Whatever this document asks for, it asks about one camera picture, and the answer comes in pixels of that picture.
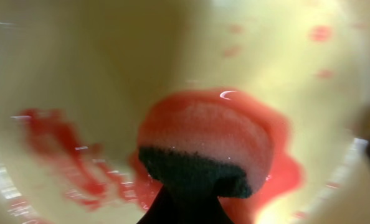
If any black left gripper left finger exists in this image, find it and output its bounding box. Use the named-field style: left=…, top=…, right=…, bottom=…
left=137, top=187, right=233, bottom=224

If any yellow-green plate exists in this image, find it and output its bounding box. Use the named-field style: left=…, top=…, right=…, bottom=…
left=0, top=0, right=370, bottom=223

